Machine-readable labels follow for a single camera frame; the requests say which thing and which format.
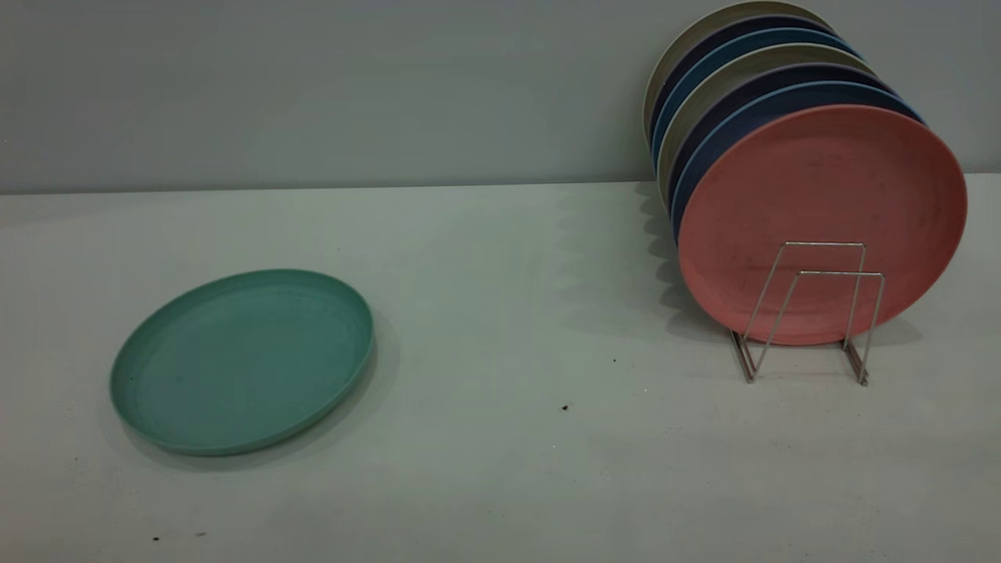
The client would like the dark purple plate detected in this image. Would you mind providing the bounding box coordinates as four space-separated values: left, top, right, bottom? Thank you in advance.
666 63 897 209

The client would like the dark navy plate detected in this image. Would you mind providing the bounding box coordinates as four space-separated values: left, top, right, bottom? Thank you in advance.
648 14 838 146

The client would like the teal blue plate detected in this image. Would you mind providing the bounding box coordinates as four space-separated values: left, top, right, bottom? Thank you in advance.
651 27 862 170

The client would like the blue plate light rim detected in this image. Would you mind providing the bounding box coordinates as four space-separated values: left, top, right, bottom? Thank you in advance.
671 81 926 240

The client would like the pink round plate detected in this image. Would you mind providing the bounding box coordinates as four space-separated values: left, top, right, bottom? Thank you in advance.
677 104 968 346

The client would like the beige round plate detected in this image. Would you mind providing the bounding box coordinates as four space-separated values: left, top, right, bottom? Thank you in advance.
657 43 876 201
642 0 834 146

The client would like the green round plate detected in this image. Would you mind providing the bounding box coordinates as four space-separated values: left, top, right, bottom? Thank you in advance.
109 269 375 457

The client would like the metal wire plate rack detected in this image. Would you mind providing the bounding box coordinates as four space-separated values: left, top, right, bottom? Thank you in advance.
730 241 886 386

